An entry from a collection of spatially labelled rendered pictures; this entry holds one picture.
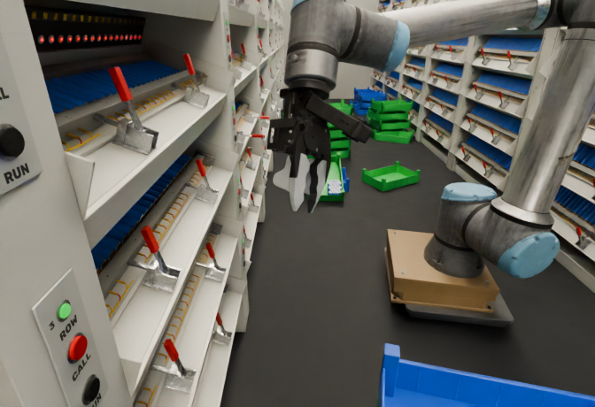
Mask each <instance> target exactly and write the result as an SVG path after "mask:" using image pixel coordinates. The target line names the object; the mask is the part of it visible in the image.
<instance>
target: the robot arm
mask: <svg viewBox="0 0 595 407"><path fill-rule="evenodd" d="M345 1H346V0H293V5H292V9H291V11H290V16H291V18H290V33H289V41H288V49H287V57H286V65H285V73H284V83H285V84H286V85H287V86H288V88H284V89H280V97H281V98H283V99H285V105H284V113H283V119H270V122H269V130H268V138H267V150H272V152H276V153H285V154H289V156H288V157H287V160H286V165H285V167H284V168H283V169H282V170H281V171H280V172H278V173H276V174H275V175H274V178H273V183H274V184H275V186H276V187H279V188H282V189H284V190H287V191H289V192H290V203H291V207H292V210H293V211H298V209H299V207H300V205H301V204H302V202H304V193H306V194H308V195H309V200H308V213H312V212H313V210H314V208H315V206H316V204H317V203H318V201H319V199H320V197H321V193H322V191H323V189H324V186H325V184H326V183H327V179H328V173H329V169H330V164H331V151H330V147H331V143H330V132H329V130H328V126H327V124H328V123H330V124H332V125H333V126H335V127H337V128H339V129H340V130H341V131H343V132H342V134H344V135H345V136H346V137H347V138H348V139H349V140H354V141H355V142H358V141H360V142H363V143H366V142H367V139H368V138H369V136H370V135H371V134H372V132H373V129H371V128H370V127H368V123H367V122H365V121H364V119H362V118H358V117H356V116H354V115H352V116H350V115H348V114H346V113H344V112H343V111H340V110H338V109H337V108H336V107H334V106H332V105H330V104H328V103H326V102H325V101H323V100H326V99H328V98H329V92H330V91H331V90H333V89H334V88H335V87H336V79H337V70H338V62H344V63H349V64H353V65H362V66H367V67H370V68H374V69H376V70H379V71H380V72H392V71H394V70H395V69H396V68H398V66H399V65H400V64H401V62H402V61H403V59H404V57H405V55H406V51H407V49H411V48H416V47H421V46H425V45H430V44H434V43H439V42H447V41H451V40H456V39H460V38H465V37H469V36H474V35H482V34H487V33H491V32H496V31H501V30H506V29H510V28H516V29H518V30H519V31H522V32H528V31H533V30H538V29H545V28H554V27H568V28H567V30H566V36H565V39H564V41H563V44H562V45H561V48H560V52H559V54H558V57H557V58H556V61H555V64H554V66H553V69H552V72H551V74H550V77H549V79H548V82H547V83H546V86H545V90H544V92H543V95H542V97H541V99H540V102H539V104H538V107H537V110H536V112H535V115H534V117H533V120H532V121H531V124H530V127H529V131H528V133H527V135H526V137H525V140H524V142H523V145H522V148H521V150H520V153H519V156H518V158H517V160H516V162H515V165H514V169H513V171H512V173H511V175H510V178H509V180H508V183H507V185H506V189H505V191H504V194H503V196H501V197H498V198H497V193H496V191H495V190H494V189H492V188H489V187H486V186H484V185H479V184H474V183H466V182H458V183H452V184H449V185H447V186H446V187H445V188H444V192H443V195H442V196H441V203H440V207H439V211H438V215H437V223H436V228H435V233H434V235H433V237H432V238H431V239H430V241H429V243H428V244H427V245H426V247H425V249H424V253H423V256H424V259H425V261H426V262H427V263H428V264H429V265H430V266H431V267H433V268H434V269H436V270H437V271H439V272H441V273H444V274H447V275H450V276H452V277H457V278H474V277H477V276H479V275H480V274H482V273H483V269H484V266H485V261H484V259H485V258H486V259H487V260H488V261H490V262H491V263H492V264H494V265H495V266H496V267H497V268H498V269H499V270H500V271H502V272H505V273H507V274H509V275H510V276H512V277H514V278H516V279H526V278H529V277H532V276H534V275H535V274H538V273H541V272H542V271H543V270H544V269H545V268H546V267H547V266H549V265H550V263H551V262H552V261H553V259H554V258H555V257H556V256H557V254H558V252H559V248H560V241H559V239H558V238H557V237H556V235H555V234H553V233H550V231H551V229H552V227H553V223H554V219H553V216H552V214H551V213H550V209H551V207H552V204H553V201H554V199H555V197H556V195H557V193H558V191H559V189H560V185H561V183H562V182H563V179H564V177H565V175H566V173H567V171H568V168H569V166H570V164H571V161H572V159H573V157H574V155H575V153H576V150H577V148H578V146H579V143H580V141H581V140H582V138H583V134H584V132H585V130H586V128H587V126H588V124H589V122H590V120H591V116H592V114H593V113H594V111H595V0H453V1H448V2H443V3H438V4H428V5H423V6H418V7H413V8H407V9H403V10H397V11H392V12H383V13H374V12H370V11H368V10H365V9H362V8H359V7H357V6H354V5H351V4H347V3H346V2H345ZM272 128H274V138H273V142H270V139H271V131H272ZM307 156H313V157H314V158H315V160H314V159H312V158H309V159H308V158H307Z"/></svg>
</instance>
